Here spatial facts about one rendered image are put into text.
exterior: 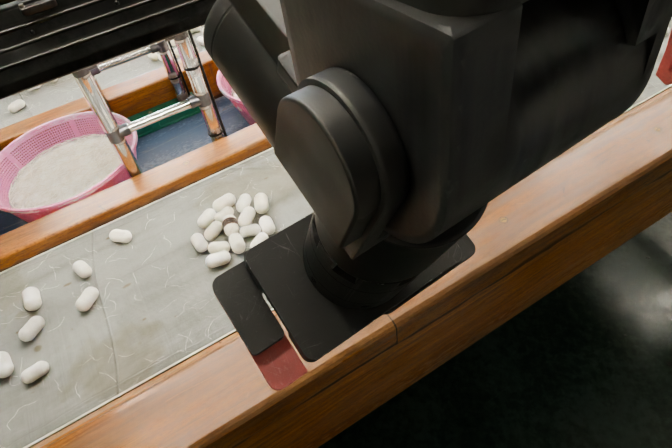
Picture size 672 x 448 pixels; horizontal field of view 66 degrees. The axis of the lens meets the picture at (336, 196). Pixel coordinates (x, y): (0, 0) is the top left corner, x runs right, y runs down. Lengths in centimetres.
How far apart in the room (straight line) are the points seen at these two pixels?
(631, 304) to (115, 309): 132
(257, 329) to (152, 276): 50
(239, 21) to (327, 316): 14
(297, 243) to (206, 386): 37
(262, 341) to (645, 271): 152
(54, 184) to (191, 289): 40
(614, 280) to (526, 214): 97
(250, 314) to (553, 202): 54
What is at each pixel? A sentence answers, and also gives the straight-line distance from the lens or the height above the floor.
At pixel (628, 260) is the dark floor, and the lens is 174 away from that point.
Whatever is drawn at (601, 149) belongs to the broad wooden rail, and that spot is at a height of 76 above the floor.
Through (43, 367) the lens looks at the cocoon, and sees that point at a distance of 75.
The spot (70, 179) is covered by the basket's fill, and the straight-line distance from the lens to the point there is 102.
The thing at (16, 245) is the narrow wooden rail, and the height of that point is 76.
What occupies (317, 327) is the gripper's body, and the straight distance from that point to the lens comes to 26.
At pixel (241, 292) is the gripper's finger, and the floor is 107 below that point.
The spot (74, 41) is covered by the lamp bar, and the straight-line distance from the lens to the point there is 61.
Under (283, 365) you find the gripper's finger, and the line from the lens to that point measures 29.
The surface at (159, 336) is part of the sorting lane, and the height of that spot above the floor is 74.
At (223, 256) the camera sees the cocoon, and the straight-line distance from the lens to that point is 73.
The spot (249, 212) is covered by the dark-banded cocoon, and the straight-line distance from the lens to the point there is 77.
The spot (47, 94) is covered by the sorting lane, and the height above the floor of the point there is 74.
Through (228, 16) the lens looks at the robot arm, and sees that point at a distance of 21.
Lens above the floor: 129
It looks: 44 degrees down
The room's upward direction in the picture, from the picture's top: 10 degrees counter-clockwise
